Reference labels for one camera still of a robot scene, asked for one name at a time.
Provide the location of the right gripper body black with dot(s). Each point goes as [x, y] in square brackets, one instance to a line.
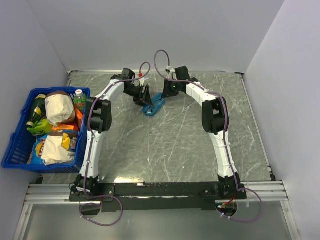
[174, 88]

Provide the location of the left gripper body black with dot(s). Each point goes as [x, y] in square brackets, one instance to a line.
[136, 93]

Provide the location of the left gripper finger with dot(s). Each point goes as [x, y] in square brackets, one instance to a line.
[140, 103]
[146, 97]

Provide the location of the black thin sunglasses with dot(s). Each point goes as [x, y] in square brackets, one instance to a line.
[155, 105]

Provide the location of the blue translucent glasses case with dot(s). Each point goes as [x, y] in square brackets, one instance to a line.
[155, 98]

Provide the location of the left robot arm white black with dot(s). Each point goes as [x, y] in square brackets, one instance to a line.
[98, 121]

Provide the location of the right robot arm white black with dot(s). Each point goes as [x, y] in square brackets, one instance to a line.
[215, 121]

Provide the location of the green bottle white cap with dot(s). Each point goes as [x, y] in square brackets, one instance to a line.
[80, 100]

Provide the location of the orange snack pack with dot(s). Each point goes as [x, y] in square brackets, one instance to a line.
[74, 125]

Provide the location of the brown white paper bag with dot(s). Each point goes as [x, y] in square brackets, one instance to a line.
[59, 108]

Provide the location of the dark green glass bottle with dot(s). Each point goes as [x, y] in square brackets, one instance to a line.
[37, 111]

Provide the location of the lime green snack pack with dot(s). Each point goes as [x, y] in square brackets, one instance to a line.
[42, 128]

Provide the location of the blue yellow chips bag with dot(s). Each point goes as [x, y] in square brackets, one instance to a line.
[35, 157]

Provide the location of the blue plastic basket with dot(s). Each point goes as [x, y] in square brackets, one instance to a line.
[21, 142]

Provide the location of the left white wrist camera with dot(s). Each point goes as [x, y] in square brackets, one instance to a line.
[141, 79]

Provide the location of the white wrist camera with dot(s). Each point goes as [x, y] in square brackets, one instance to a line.
[141, 79]
[170, 73]

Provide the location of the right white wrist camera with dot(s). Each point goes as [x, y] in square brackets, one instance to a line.
[170, 73]

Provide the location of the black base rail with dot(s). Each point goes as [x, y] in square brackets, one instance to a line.
[114, 197]

